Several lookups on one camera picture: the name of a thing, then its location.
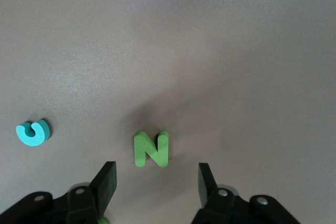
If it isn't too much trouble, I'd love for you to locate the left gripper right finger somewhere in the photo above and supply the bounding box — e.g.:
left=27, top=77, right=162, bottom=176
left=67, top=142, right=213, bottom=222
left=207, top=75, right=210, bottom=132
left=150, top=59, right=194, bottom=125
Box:
left=190, top=163, right=301, bottom=224

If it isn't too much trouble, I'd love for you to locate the teal foam letter C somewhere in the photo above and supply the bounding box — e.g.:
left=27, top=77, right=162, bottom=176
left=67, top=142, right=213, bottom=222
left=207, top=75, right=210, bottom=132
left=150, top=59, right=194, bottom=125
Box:
left=15, top=118, right=51, bottom=147

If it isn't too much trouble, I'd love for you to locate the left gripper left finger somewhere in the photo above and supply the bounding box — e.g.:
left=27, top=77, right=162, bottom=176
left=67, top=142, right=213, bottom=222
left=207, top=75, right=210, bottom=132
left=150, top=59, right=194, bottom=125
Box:
left=0, top=161, right=117, bottom=224

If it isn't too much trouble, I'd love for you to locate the green foam letter N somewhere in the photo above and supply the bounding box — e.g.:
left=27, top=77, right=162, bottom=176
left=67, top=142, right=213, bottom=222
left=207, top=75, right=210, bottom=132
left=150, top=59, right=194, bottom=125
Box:
left=133, top=130, right=170, bottom=168

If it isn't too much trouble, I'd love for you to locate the brown table cover sheet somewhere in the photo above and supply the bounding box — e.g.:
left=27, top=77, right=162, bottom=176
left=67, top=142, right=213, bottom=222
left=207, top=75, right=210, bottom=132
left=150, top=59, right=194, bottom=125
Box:
left=0, top=0, right=336, bottom=224

